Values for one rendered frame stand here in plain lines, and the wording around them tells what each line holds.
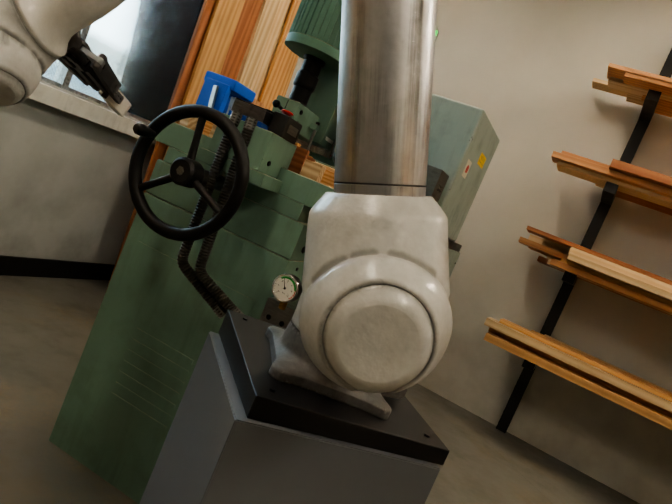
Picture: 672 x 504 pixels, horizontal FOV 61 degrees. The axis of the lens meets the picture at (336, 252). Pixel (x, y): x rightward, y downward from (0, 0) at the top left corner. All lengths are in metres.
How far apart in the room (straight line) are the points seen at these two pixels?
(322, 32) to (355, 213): 0.98
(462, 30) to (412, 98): 3.46
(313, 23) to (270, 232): 0.53
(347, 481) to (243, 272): 0.69
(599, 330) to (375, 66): 3.11
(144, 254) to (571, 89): 2.90
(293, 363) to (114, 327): 0.84
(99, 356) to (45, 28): 0.99
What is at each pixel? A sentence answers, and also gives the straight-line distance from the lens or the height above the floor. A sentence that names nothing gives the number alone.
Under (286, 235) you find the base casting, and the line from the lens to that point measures 1.31.
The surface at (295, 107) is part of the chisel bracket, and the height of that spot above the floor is 1.05.
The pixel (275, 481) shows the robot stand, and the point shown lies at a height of 0.53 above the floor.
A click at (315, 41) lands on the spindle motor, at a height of 1.22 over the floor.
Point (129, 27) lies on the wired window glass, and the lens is 3.00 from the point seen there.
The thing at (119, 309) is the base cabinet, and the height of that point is 0.41.
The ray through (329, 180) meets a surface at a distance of 1.45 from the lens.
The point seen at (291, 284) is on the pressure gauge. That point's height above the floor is 0.67.
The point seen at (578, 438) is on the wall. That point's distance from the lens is 3.67.
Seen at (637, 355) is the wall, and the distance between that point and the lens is 3.61.
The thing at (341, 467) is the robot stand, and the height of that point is 0.57.
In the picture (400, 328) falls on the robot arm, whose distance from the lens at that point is 0.52.
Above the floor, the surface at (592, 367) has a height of 0.61.
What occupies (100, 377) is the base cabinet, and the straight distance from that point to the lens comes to 1.60.
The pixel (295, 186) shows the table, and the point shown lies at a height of 0.87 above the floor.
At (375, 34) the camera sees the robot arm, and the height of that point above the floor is 1.04.
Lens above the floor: 0.88
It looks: 5 degrees down
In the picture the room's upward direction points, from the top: 23 degrees clockwise
